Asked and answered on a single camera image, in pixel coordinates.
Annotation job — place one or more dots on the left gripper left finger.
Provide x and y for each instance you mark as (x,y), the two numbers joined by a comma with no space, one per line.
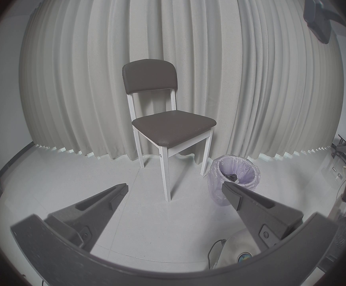
(92,216)

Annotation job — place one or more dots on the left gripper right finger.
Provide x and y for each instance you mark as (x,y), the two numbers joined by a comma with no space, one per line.
(260,216)

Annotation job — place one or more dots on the black plastic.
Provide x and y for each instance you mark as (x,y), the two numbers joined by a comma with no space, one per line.
(232,177)

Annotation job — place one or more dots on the purple plastic bag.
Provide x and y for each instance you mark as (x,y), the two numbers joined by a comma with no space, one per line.
(214,189)

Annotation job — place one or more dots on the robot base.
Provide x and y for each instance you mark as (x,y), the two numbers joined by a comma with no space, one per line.
(235,246)

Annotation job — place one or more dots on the white trash bin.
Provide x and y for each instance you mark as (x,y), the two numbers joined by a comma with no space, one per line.
(250,185)

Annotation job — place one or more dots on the white chair with grey cushions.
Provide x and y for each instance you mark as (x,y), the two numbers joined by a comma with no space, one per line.
(173,127)

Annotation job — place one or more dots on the white curtain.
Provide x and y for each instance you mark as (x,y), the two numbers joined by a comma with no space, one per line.
(280,70)
(86,70)

